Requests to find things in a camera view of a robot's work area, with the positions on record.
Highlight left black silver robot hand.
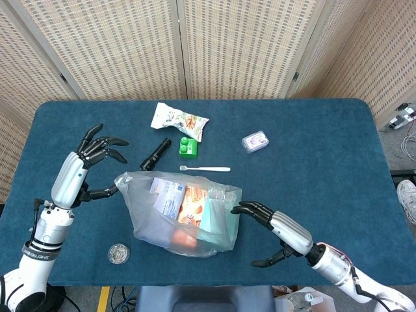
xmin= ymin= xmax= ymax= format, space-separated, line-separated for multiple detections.
xmin=50 ymin=123 xmax=130 ymax=211

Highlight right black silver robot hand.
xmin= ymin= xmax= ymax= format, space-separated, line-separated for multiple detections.
xmin=230 ymin=200 xmax=315 ymax=268

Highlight clear plastic bag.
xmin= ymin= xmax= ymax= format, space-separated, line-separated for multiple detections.
xmin=114 ymin=170 xmax=243 ymax=259

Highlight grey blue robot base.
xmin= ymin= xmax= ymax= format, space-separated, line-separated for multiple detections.
xmin=135 ymin=285 xmax=277 ymax=312

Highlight blue table cloth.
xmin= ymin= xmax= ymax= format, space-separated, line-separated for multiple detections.
xmin=0 ymin=98 xmax=416 ymax=288

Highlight clear plastic storage box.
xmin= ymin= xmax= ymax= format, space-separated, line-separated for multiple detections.
xmin=274 ymin=285 xmax=336 ymax=312

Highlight round clear jar of clips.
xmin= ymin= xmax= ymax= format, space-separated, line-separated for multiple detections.
xmin=107 ymin=243 xmax=131 ymax=266

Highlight black flashlight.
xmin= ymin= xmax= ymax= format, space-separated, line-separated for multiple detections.
xmin=139 ymin=137 xmax=172 ymax=171

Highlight clear case with purple label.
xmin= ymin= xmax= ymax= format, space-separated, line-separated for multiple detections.
xmin=241 ymin=130 xmax=270 ymax=154

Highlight white toothbrush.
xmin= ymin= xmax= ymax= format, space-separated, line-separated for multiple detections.
xmin=179 ymin=164 xmax=231 ymax=173

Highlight white blue printed box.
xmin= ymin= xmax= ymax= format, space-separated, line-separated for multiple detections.
xmin=150 ymin=177 xmax=187 ymax=221

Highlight yellow floor tape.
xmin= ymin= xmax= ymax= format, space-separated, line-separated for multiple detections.
xmin=97 ymin=286 xmax=112 ymax=312

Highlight white sneaker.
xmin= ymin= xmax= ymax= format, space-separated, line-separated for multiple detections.
xmin=396 ymin=179 xmax=416 ymax=226

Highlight green box with round caps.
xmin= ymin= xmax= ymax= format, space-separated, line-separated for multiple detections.
xmin=177 ymin=136 xmax=200 ymax=160

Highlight white snack packet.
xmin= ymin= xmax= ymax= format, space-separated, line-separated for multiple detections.
xmin=149 ymin=101 xmax=210 ymax=143

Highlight woven folding screen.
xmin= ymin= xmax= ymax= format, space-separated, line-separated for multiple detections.
xmin=0 ymin=0 xmax=416 ymax=204

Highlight white power strip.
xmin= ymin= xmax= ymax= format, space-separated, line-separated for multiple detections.
xmin=384 ymin=101 xmax=416 ymax=131

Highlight blue floor cables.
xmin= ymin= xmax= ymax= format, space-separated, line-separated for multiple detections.
xmin=110 ymin=286 xmax=138 ymax=312

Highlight white cable bundle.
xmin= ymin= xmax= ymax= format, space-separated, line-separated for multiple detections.
xmin=399 ymin=130 xmax=416 ymax=161

